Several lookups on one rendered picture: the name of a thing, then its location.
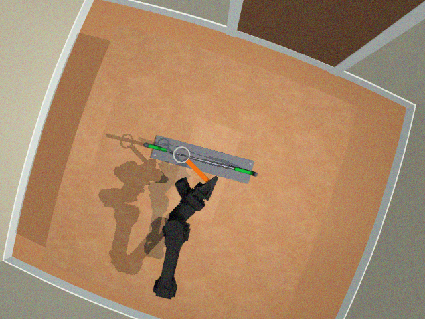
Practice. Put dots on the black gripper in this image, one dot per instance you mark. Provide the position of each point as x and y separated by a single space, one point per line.
194 199

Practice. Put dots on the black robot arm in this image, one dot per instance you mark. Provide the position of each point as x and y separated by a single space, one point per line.
176 232

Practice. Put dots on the grey ring with orange handle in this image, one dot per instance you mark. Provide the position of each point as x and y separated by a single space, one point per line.
190 164

